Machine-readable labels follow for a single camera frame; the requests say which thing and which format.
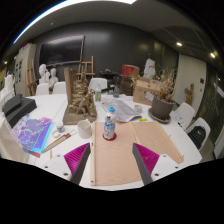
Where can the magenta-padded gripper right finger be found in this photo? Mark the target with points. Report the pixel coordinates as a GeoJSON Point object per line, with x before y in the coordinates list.
{"type": "Point", "coordinates": [148, 160]}

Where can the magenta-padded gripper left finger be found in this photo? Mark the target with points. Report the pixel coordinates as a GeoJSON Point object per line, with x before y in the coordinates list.
{"type": "Point", "coordinates": [75, 160]}

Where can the white blue-capped drink bottle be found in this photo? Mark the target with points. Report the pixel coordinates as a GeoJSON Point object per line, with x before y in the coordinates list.
{"type": "Point", "coordinates": [109, 125]}

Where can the wooden stick with red stripe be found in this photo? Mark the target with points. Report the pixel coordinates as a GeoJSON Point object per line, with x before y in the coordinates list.
{"type": "Point", "coordinates": [56, 142]}

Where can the white ceramic cup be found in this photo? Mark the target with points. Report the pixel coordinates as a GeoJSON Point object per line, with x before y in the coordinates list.
{"type": "Point", "coordinates": [84, 129]}

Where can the white tape roll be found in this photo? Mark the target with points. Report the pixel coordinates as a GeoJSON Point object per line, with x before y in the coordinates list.
{"type": "Point", "coordinates": [54, 134]}

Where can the small yellow tag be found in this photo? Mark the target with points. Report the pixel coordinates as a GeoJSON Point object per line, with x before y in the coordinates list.
{"type": "Point", "coordinates": [143, 119]}

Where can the grey plant saucer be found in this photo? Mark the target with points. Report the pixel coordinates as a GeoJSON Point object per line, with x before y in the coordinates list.
{"type": "Point", "coordinates": [151, 116]}

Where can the iridescent purple sheet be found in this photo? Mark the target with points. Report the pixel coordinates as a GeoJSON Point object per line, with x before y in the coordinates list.
{"type": "Point", "coordinates": [31, 133]}

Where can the small pale glass cup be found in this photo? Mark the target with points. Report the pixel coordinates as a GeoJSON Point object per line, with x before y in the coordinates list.
{"type": "Point", "coordinates": [138, 108]}

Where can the black backpack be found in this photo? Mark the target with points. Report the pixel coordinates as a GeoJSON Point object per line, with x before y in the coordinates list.
{"type": "Point", "coordinates": [196, 136]}

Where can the grey printed newspaper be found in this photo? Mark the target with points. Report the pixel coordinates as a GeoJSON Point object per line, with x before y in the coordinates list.
{"type": "Point", "coordinates": [125, 111]}

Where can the white plastic chair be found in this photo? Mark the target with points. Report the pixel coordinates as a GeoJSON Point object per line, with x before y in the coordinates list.
{"type": "Point", "coordinates": [42, 89]}
{"type": "Point", "coordinates": [100, 83]}
{"type": "Point", "coordinates": [207, 128]}
{"type": "Point", "coordinates": [185, 113]}
{"type": "Point", "coordinates": [59, 88]}

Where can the brown cardboard box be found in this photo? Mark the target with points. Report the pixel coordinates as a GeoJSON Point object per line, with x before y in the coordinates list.
{"type": "Point", "coordinates": [143, 91]}

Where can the cream canvas panel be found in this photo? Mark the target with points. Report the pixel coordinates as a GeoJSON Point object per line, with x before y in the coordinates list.
{"type": "Point", "coordinates": [8, 143]}

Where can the green-labelled spray bottle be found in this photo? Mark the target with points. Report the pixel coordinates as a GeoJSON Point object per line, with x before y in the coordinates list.
{"type": "Point", "coordinates": [98, 95]}

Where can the black foam block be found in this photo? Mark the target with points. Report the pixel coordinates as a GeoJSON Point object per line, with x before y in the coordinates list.
{"type": "Point", "coordinates": [11, 103]}
{"type": "Point", "coordinates": [21, 111]}

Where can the clear glass bottle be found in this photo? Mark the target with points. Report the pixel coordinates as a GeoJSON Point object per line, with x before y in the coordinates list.
{"type": "Point", "coordinates": [116, 93]}

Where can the wooden figure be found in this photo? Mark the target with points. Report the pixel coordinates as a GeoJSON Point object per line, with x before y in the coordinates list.
{"type": "Point", "coordinates": [189, 95]}

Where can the white plaster bust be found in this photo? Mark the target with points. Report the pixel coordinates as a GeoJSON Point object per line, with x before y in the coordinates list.
{"type": "Point", "coordinates": [43, 73]}
{"type": "Point", "coordinates": [53, 77]}

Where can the wooden easel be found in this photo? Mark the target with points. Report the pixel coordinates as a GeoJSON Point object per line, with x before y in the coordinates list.
{"type": "Point", "coordinates": [31, 78]}
{"type": "Point", "coordinates": [86, 70]}

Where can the red box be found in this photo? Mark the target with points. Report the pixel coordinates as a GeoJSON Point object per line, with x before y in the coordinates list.
{"type": "Point", "coordinates": [130, 71]}

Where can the white plaster statue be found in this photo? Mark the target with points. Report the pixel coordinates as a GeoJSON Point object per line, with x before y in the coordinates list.
{"type": "Point", "coordinates": [149, 68]}

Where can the white cabinet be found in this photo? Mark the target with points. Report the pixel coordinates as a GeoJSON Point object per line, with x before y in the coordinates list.
{"type": "Point", "coordinates": [23, 70]}

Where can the round ceiling spotlight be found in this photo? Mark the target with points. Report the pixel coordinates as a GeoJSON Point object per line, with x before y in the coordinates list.
{"type": "Point", "coordinates": [213, 55]}
{"type": "Point", "coordinates": [179, 44]}

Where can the long ceiling light panel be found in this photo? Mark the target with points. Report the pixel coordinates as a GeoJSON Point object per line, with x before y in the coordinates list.
{"type": "Point", "coordinates": [53, 11]}

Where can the black wall screen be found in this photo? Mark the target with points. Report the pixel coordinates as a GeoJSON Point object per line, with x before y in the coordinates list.
{"type": "Point", "coordinates": [61, 50]}

